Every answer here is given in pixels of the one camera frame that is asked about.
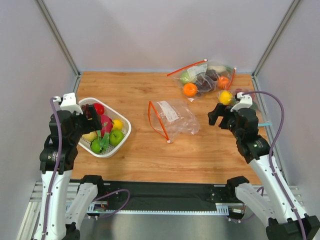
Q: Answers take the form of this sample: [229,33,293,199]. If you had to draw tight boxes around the white fake radish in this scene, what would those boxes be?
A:
[207,65,227,74]

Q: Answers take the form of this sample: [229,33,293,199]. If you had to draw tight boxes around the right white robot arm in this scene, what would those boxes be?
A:
[208,103,320,240]

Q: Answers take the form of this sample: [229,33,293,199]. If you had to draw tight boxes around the green fake apple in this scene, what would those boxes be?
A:
[109,129,125,147]

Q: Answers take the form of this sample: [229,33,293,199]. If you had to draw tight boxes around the red dragon fruit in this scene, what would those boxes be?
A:
[97,114,113,150]

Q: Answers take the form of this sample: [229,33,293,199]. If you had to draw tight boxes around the yellow fake apple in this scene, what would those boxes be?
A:
[219,90,233,105]

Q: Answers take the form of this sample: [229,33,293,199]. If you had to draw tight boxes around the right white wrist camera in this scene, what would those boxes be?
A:
[231,92,253,111]

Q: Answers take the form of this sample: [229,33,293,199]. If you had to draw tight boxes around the orange fake fruit middle bag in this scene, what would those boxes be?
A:
[217,76,230,90]

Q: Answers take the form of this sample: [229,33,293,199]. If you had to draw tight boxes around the white perforated plastic basket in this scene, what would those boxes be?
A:
[79,97,132,158]

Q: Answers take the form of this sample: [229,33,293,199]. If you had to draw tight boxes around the aluminium corner frame post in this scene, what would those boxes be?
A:
[252,0,303,78]

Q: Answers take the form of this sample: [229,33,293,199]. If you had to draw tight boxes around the white slotted cable duct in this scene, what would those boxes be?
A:
[87,202,245,216]

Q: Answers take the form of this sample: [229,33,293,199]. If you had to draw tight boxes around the orange fake fruit bag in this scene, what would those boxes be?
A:
[217,76,230,90]
[182,82,198,98]

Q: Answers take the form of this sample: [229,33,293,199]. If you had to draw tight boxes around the blue-zip clear bag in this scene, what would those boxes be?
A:
[216,87,273,128]

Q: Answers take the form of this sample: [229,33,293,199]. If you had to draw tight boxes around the green fake avocado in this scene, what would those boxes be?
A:
[230,98,237,106]

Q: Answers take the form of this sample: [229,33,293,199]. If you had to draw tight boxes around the dark purple fake grapes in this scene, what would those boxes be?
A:
[194,70,219,95]

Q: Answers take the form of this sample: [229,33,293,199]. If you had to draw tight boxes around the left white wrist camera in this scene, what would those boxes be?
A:
[53,92,83,115]

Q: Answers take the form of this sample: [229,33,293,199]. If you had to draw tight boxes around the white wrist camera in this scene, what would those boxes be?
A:
[53,92,83,115]
[231,92,253,111]

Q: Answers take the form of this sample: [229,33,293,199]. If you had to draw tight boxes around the yellow fake lemon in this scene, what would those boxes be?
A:
[82,131,98,142]

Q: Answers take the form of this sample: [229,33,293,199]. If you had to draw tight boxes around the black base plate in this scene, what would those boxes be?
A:
[97,180,245,209]

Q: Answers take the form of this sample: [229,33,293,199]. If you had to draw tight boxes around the orange-zip bag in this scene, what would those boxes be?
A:
[147,99,200,143]
[166,59,219,102]
[207,60,237,90]

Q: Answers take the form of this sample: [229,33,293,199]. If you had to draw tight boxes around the left aluminium frame post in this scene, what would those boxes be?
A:
[34,0,81,79]

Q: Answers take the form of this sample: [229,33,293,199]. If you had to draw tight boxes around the yellow fake pear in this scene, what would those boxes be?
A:
[112,119,124,131]

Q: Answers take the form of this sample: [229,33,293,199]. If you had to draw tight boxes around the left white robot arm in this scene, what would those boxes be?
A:
[34,104,229,240]

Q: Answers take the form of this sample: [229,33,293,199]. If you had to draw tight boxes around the green striped fake melon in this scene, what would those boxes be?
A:
[90,138,107,154]

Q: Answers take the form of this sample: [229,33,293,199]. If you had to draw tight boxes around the red fake apple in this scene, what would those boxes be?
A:
[93,102,105,115]

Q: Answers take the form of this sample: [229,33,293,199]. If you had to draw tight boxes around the green fake cabbage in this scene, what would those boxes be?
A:
[179,71,197,85]

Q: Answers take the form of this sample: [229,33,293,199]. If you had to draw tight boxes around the orange fake fruit left bag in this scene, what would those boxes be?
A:
[182,82,198,98]

